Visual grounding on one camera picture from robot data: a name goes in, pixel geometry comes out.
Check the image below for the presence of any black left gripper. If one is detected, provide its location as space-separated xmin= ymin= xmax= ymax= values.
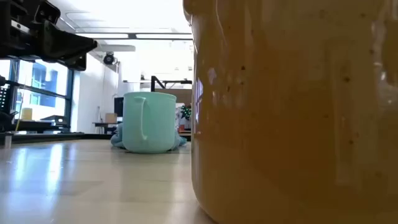
xmin=18 ymin=0 xmax=98 ymax=72

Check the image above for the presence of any small teal mug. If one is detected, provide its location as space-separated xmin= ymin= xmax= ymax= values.
xmin=122 ymin=91 xmax=177 ymax=154

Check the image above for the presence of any large amber glass mug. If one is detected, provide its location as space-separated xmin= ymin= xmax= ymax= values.
xmin=182 ymin=0 xmax=398 ymax=224

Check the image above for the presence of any large glass window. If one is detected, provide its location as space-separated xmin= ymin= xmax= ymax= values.
xmin=0 ymin=58 xmax=75 ymax=134

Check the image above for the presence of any black computer monitor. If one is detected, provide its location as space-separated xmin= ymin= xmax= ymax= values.
xmin=113 ymin=96 xmax=124 ymax=118

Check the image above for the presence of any small dark desk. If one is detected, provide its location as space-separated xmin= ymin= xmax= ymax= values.
xmin=92 ymin=121 xmax=118 ymax=135

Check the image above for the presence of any blue cloth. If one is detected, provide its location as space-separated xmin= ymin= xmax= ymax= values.
xmin=110 ymin=123 xmax=188 ymax=152

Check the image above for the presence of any green plant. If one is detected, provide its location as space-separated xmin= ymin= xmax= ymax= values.
xmin=180 ymin=105 xmax=192 ymax=121

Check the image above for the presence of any round black wall device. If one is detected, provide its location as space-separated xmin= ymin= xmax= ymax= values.
xmin=103 ymin=52 xmax=116 ymax=66

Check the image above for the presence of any black aluminium table frame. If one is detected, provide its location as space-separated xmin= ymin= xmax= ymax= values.
xmin=0 ymin=133 xmax=113 ymax=144

